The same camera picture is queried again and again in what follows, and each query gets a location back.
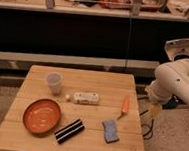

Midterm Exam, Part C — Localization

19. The orange handled tool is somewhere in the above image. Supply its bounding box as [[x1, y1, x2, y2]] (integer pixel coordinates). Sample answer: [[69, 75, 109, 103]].
[[117, 96, 130, 120]]

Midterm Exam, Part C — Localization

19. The orange ceramic bowl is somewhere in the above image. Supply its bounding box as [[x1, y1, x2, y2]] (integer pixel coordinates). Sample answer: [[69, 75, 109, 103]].
[[22, 98, 61, 135]]

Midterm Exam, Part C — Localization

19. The wooden table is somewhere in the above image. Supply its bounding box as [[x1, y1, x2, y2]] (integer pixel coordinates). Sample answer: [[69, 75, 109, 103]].
[[0, 61, 155, 151]]

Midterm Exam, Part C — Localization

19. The black cable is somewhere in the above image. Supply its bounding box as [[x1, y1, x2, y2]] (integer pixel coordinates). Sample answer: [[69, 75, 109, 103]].
[[136, 108, 157, 141]]

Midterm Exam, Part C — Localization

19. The black striped block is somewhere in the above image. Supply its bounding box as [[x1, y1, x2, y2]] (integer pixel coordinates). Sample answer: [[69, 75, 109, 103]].
[[54, 119, 85, 144]]

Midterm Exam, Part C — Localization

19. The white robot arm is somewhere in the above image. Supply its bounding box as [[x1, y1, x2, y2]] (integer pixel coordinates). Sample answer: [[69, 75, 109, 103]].
[[146, 58, 189, 106]]

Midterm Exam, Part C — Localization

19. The blue sponge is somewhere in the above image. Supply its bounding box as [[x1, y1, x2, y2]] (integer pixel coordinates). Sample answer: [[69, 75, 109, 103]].
[[102, 119, 119, 144]]

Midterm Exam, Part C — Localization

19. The white plastic bottle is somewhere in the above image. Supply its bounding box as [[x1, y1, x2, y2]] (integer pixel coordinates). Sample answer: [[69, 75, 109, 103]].
[[65, 92, 100, 105]]

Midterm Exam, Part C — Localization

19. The translucent plastic cup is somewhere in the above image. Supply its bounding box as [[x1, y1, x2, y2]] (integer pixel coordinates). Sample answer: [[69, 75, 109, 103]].
[[45, 72, 63, 95]]

